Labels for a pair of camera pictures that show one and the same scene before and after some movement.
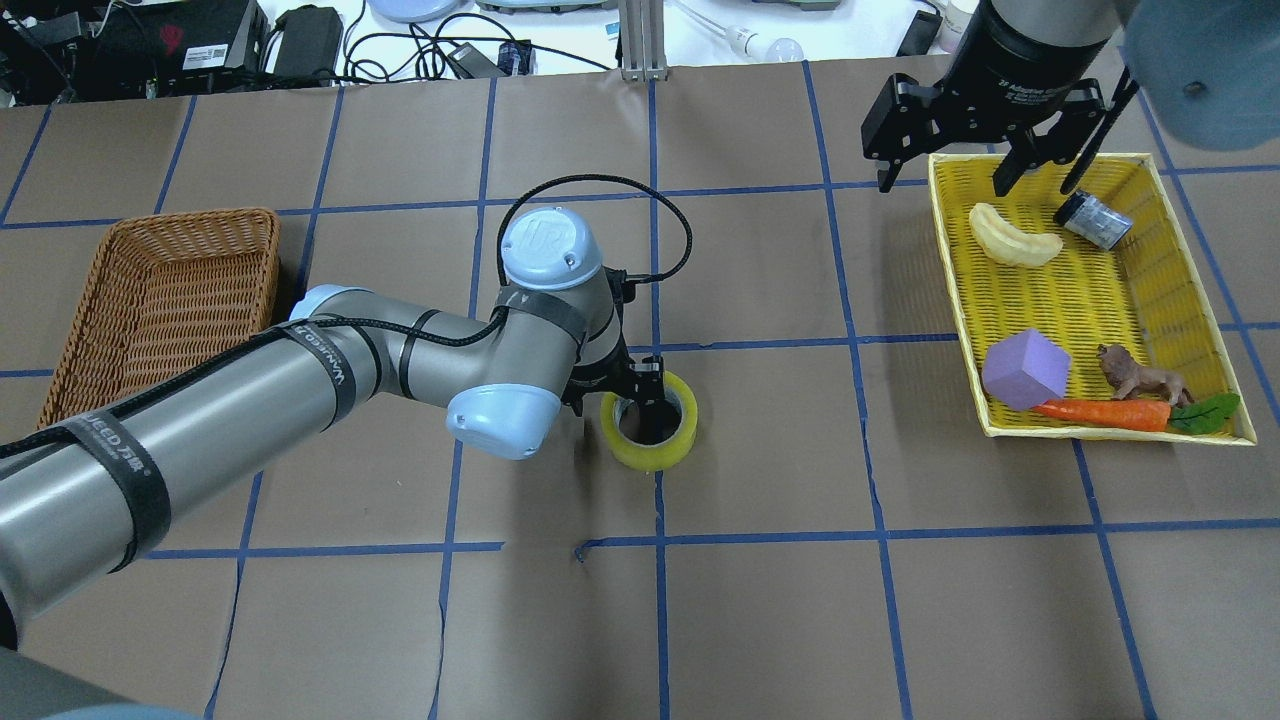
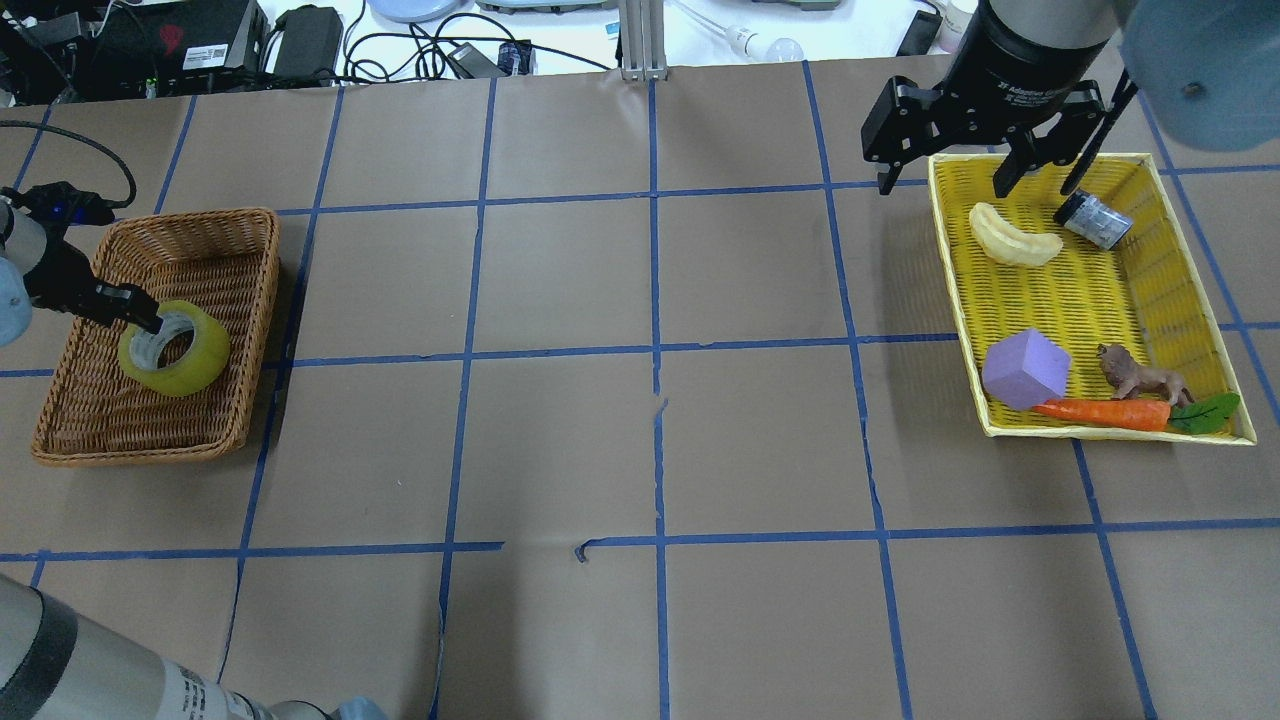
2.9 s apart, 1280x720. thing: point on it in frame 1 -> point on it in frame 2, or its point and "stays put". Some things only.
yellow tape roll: [651, 458] -> [210, 351]
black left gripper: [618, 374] -> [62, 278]
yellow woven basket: [1085, 316] stays put
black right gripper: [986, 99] stays put
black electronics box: [168, 47] stays put
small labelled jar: [1093, 219] stays put
